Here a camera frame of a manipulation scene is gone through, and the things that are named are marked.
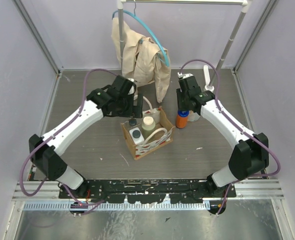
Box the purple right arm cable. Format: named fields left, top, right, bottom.
left=177, top=58, right=281, bottom=216

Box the pink bottle pink cap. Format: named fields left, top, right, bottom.
left=188, top=110, right=200, bottom=122

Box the beige jacket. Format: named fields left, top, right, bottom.
left=111, top=17, right=171, bottom=103

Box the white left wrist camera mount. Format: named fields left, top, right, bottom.
left=128, top=78, right=137, bottom=95

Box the blue clothes hanger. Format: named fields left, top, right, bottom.
left=112, top=9, right=170, bottom=68

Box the orange bottle blue pump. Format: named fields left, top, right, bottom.
left=175, top=110, right=189, bottom=129

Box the slotted grey cable duct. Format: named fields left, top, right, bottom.
left=23, top=201, right=210, bottom=212

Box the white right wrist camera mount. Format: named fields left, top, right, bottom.
left=177, top=72, right=194, bottom=80

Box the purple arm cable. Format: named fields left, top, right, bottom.
left=177, top=58, right=281, bottom=216
left=19, top=68, right=128, bottom=215

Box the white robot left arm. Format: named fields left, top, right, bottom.
left=29, top=75, right=143, bottom=198

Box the clear bottle grey cap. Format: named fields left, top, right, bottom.
left=124, top=118, right=139, bottom=132

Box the white clothes rack frame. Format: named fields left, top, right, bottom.
left=115, top=0, right=253, bottom=113

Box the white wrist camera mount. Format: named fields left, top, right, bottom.
left=177, top=72, right=194, bottom=80
left=128, top=78, right=137, bottom=95

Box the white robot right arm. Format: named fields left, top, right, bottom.
left=176, top=73, right=269, bottom=197

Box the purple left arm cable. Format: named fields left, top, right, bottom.
left=19, top=68, right=128, bottom=215

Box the green bottle beige cap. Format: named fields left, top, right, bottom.
left=141, top=116, right=156, bottom=140

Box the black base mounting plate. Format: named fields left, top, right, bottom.
left=58, top=178, right=237, bottom=204

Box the white bottle grey cap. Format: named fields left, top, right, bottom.
left=129, top=127, right=145, bottom=146

